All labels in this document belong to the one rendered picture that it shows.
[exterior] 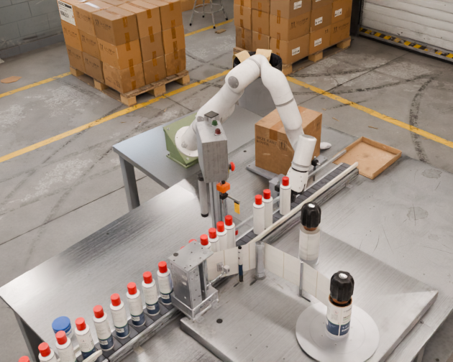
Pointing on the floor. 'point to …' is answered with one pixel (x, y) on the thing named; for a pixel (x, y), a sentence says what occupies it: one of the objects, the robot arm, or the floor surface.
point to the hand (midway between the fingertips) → (292, 198)
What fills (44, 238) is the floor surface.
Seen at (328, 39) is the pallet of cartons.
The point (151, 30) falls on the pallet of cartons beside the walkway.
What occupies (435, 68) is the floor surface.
